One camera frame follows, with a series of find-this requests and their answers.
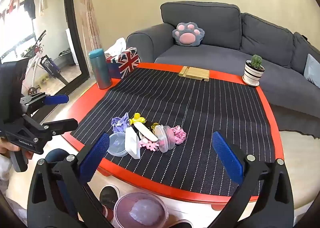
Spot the clear plastic jar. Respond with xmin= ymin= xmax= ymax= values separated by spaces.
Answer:
xmin=154 ymin=125 xmax=177 ymax=153

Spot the paw shaped cushion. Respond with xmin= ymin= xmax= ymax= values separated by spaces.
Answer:
xmin=172 ymin=21 xmax=206 ymax=47

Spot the person's left hand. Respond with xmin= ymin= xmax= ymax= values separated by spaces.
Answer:
xmin=0 ymin=139 xmax=34 ymax=160

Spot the black door frame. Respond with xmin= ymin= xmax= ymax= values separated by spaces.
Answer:
xmin=32 ymin=0 xmax=91 ymax=123

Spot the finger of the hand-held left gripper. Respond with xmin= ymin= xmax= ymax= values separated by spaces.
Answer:
xmin=24 ymin=115 xmax=79 ymax=141
xmin=19 ymin=92 xmax=69 ymax=116

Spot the teal thermos bottle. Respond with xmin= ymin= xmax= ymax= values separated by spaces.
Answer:
xmin=88 ymin=48 xmax=112 ymax=90

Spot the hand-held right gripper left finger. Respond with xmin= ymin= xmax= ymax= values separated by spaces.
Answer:
xmin=27 ymin=132 xmax=118 ymax=228

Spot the hanging black garment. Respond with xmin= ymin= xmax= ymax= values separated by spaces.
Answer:
xmin=24 ymin=0 xmax=36 ymax=15

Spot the purple plastic bin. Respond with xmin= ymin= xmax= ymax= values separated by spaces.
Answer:
xmin=114 ymin=192 xmax=168 ymax=228

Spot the dark grey sofa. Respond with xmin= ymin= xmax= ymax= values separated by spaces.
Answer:
xmin=126 ymin=1 xmax=320 ymax=138

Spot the pink crumpled paper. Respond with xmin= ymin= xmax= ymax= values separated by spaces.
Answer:
xmin=172 ymin=125 xmax=187 ymax=145

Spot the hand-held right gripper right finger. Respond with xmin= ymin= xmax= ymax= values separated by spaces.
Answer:
xmin=212 ymin=131 xmax=293 ymax=228

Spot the flag print tissue box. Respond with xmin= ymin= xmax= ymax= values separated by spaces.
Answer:
xmin=106 ymin=47 xmax=140 ymax=80

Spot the black shoe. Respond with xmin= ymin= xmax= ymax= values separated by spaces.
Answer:
xmin=99 ymin=185 xmax=119 ymax=211

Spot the pink flower toy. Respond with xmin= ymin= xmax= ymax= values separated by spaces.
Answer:
xmin=139 ymin=138 xmax=161 ymax=152

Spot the printed white cloth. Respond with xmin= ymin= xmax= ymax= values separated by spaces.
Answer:
xmin=0 ymin=157 xmax=15 ymax=193

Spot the yellow rubber toy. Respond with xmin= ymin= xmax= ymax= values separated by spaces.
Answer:
xmin=129 ymin=113 xmax=146 ymax=125

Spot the potted cactus striped pot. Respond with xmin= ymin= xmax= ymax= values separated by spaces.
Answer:
xmin=242 ymin=54 xmax=265 ymax=87

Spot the white plastic piece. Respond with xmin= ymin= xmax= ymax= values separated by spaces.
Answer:
xmin=124 ymin=127 xmax=141 ymax=160

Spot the purple paper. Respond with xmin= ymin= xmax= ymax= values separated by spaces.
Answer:
xmin=112 ymin=114 xmax=130 ymax=133

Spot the light blue cushion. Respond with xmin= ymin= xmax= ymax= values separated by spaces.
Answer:
xmin=304 ymin=54 xmax=320 ymax=88

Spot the white tissue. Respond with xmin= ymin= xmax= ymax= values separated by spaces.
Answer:
xmin=104 ymin=38 xmax=128 ymax=56

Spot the clear plastic lid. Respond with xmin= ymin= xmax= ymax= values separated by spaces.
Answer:
xmin=107 ymin=132 xmax=128 ymax=157

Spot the wooden stand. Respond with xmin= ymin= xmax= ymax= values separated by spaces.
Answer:
xmin=178 ymin=66 xmax=210 ymax=83

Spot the white bicycle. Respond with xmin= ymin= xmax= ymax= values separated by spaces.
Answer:
xmin=21 ymin=30 xmax=69 ymax=96

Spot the beige curtain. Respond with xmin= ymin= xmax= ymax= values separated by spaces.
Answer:
xmin=76 ymin=0 xmax=103 ymax=53

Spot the dark striped table mat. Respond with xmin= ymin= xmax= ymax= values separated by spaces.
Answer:
xmin=70 ymin=67 xmax=274 ymax=197

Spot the white curved plastic handle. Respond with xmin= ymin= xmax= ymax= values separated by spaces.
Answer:
xmin=134 ymin=122 xmax=159 ymax=142

